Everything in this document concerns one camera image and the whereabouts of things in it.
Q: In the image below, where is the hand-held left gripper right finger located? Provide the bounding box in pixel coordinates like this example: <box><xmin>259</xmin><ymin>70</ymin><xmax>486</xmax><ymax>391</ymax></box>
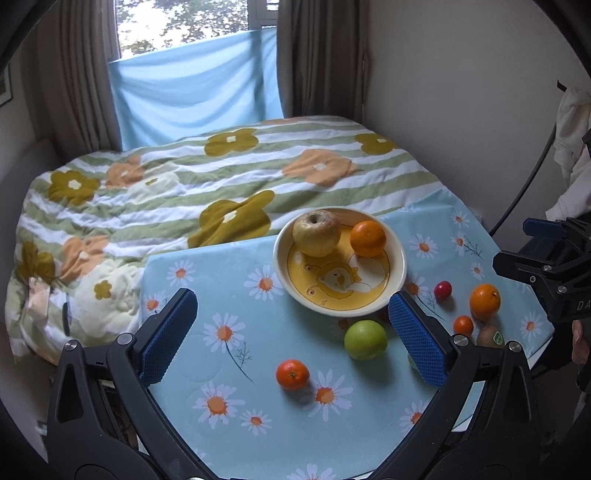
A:
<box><xmin>369</xmin><ymin>291</ymin><xmax>541</xmax><ymax>480</ymax></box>

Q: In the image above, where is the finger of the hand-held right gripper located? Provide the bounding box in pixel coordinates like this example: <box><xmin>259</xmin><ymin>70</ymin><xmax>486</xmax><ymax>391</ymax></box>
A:
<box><xmin>492</xmin><ymin>250</ymin><xmax>591</xmax><ymax>296</ymax></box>
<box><xmin>523</xmin><ymin>218</ymin><xmax>591</xmax><ymax>250</ymax></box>

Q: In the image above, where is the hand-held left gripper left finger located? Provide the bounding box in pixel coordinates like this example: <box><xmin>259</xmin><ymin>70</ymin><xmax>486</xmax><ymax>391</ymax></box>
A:
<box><xmin>45</xmin><ymin>288</ymin><xmax>218</xmax><ymax>480</ymax></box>

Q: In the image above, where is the orange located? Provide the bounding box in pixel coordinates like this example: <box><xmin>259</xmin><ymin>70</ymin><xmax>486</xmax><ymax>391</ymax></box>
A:
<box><xmin>469</xmin><ymin>284</ymin><xmax>502</xmax><ymax>322</ymax></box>
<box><xmin>349</xmin><ymin>220</ymin><xmax>387</xmax><ymax>258</ymax></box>

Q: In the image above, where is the kiwi with green sticker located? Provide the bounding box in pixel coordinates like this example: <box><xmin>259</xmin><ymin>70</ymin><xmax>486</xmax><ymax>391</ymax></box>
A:
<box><xmin>476</xmin><ymin>325</ymin><xmax>504</xmax><ymax>348</ymax></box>

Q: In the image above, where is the cream bowl with yellow chick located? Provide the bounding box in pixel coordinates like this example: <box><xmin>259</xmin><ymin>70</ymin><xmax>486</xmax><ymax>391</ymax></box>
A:
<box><xmin>274</xmin><ymin>209</ymin><xmax>407</xmax><ymax>317</ymax></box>

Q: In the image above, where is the person's right hand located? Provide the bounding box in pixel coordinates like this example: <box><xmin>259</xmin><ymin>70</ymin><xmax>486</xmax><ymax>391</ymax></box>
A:
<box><xmin>571</xmin><ymin>319</ymin><xmax>591</xmax><ymax>370</ymax></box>

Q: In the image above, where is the blue daisy tablecloth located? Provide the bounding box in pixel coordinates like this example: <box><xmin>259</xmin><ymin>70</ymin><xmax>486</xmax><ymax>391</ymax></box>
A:
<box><xmin>139</xmin><ymin>187</ymin><xmax>555</xmax><ymax>480</ymax></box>

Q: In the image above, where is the white garment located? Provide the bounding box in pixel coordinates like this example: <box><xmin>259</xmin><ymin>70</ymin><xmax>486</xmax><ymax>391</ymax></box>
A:
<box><xmin>545</xmin><ymin>85</ymin><xmax>591</xmax><ymax>222</ymax></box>

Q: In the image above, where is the pink cloth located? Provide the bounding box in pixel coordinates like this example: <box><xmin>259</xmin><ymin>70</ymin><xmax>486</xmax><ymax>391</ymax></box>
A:
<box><xmin>25</xmin><ymin>277</ymin><xmax>54</xmax><ymax>319</ymax></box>

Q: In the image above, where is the yellow-brown apple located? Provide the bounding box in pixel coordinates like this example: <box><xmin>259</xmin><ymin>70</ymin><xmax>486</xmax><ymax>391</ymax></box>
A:
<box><xmin>293</xmin><ymin>210</ymin><xmax>341</xmax><ymax>258</ymax></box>

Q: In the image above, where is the striped floral blanket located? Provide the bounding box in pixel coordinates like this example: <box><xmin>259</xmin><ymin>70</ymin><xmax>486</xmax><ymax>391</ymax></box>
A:
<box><xmin>4</xmin><ymin>115</ymin><xmax>458</xmax><ymax>365</ymax></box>

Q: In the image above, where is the light blue window cloth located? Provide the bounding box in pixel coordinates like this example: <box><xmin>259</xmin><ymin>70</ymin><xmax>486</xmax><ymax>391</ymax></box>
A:
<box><xmin>107</xmin><ymin>25</ymin><xmax>284</xmax><ymax>151</ymax></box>

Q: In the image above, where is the beige curtain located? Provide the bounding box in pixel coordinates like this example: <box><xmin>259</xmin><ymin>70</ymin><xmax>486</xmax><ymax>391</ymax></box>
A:
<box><xmin>276</xmin><ymin>0</ymin><xmax>370</xmax><ymax>123</ymax></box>
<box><xmin>34</xmin><ymin>0</ymin><xmax>123</xmax><ymax>153</ymax></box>

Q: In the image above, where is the window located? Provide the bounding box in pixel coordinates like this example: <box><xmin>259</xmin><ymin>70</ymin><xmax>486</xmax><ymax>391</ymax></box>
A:
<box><xmin>113</xmin><ymin>0</ymin><xmax>280</xmax><ymax>63</ymax></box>

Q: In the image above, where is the black cable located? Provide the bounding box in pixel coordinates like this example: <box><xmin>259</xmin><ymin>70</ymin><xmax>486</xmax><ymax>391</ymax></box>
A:
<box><xmin>488</xmin><ymin>117</ymin><xmax>559</xmax><ymax>235</ymax></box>

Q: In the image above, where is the framed wall picture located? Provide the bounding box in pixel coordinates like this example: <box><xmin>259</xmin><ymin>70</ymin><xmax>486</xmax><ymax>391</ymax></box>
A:
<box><xmin>0</xmin><ymin>62</ymin><xmax>14</xmax><ymax>109</ymax></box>

